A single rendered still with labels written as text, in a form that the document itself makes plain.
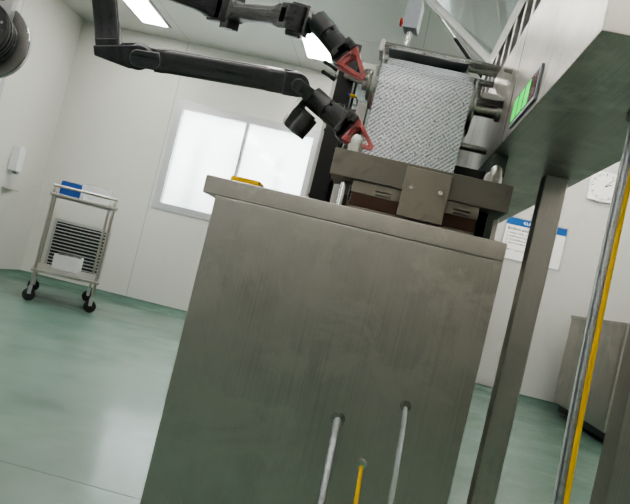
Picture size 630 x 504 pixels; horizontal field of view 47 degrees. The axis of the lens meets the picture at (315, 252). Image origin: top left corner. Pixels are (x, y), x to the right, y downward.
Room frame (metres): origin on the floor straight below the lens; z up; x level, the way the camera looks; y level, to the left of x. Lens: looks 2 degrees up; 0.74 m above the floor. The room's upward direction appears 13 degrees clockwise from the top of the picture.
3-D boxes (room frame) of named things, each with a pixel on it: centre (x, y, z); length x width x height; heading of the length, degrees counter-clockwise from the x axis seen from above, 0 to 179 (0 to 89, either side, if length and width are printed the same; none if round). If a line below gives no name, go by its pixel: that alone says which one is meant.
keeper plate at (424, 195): (1.57, -0.20, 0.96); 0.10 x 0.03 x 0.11; 85
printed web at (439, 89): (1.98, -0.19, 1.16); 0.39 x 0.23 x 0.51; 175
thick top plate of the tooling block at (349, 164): (1.66, -0.20, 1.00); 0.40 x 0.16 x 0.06; 85
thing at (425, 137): (1.79, -0.17, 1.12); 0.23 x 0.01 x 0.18; 85
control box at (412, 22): (2.40, -0.13, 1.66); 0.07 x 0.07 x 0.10; 78
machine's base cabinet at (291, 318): (2.79, -0.19, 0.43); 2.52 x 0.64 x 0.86; 175
